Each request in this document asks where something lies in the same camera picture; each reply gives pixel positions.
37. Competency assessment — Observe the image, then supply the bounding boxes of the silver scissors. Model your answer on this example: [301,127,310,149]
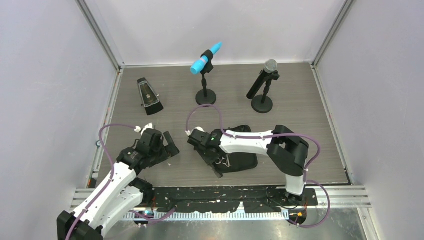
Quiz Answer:
[214,157,231,168]

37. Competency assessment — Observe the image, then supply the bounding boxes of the black zip tool case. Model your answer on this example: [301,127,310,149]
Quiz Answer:
[207,125,258,179]

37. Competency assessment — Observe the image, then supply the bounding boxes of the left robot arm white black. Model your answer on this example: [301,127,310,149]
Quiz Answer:
[56,124,180,240]

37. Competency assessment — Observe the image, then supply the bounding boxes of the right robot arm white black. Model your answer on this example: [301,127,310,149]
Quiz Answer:
[185,125,309,205]

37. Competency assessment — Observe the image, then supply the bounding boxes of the black metronome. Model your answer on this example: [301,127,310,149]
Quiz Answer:
[137,77,164,116]

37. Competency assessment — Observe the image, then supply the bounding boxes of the left black microphone stand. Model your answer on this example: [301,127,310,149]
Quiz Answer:
[195,49,218,107]

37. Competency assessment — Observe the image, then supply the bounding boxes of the black microphone stand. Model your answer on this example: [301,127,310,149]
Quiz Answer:
[195,49,218,107]
[251,70,280,114]

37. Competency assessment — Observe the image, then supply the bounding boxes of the right black microphone stand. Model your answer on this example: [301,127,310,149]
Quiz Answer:
[251,70,280,114]

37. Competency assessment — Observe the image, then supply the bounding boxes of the blue microphone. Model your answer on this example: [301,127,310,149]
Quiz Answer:
[190,42,222,75]

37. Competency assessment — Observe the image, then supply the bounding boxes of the black silver microphone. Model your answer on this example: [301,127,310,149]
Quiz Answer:
[246,59,280,100]

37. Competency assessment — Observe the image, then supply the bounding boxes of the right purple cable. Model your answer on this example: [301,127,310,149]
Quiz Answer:
[185,103,332,229]

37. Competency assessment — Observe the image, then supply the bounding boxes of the purple cable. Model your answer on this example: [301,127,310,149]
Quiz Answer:
[64,123,178,240]
[185,103,332,229]

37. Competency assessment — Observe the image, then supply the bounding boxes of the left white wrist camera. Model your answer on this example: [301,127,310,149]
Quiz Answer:
[134,123,155,135]

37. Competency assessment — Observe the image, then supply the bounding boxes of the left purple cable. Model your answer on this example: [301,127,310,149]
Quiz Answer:
[64,123,178,240]

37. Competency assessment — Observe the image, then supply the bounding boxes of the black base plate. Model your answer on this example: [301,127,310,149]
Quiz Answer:
[140,185,318,214]

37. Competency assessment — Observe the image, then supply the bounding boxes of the aluminium rail front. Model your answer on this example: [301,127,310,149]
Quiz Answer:
[69,188,372,222]

